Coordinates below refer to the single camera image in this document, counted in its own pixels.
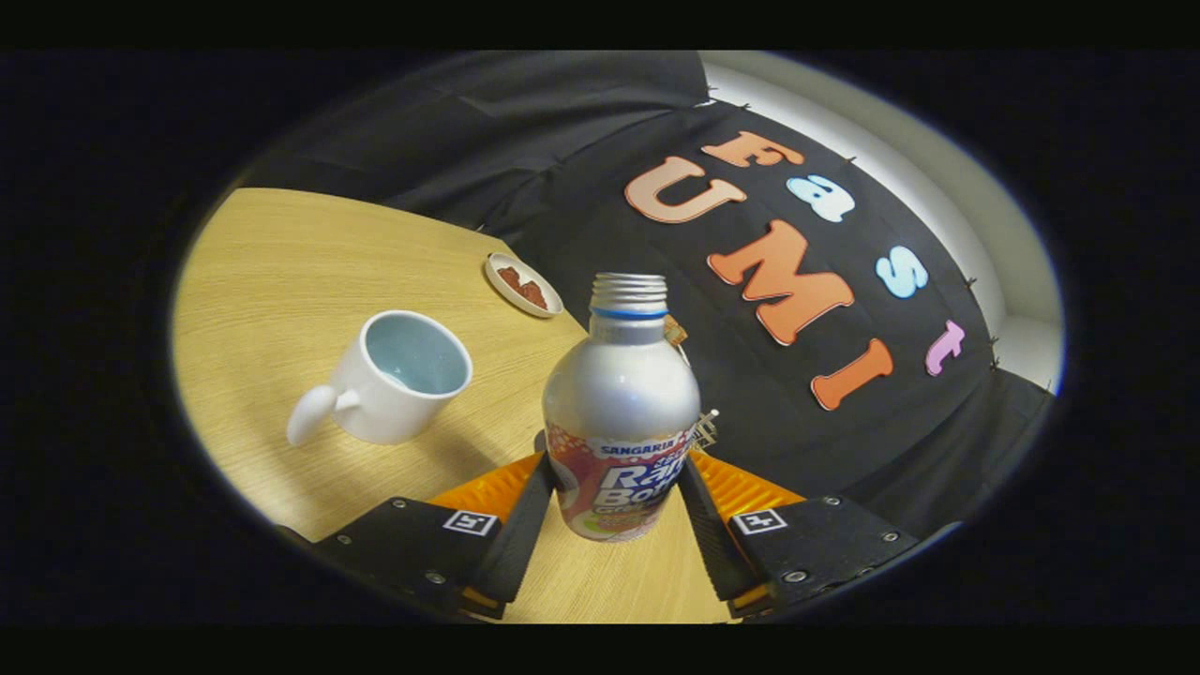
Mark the small white plate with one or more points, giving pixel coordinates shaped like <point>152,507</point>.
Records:
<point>502,286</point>

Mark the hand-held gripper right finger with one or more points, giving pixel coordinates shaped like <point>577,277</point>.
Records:
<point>712,544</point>

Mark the silver juice bottle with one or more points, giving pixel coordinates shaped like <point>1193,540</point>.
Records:
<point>619,394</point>

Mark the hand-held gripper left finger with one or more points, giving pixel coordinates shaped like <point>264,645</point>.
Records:
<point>520,534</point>

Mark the brown cookie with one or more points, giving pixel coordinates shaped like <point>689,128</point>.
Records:
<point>532,294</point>
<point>509,276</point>

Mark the white cup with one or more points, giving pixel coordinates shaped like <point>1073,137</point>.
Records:
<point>375,412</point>

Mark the wooden table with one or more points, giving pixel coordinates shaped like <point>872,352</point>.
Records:
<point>281,272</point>

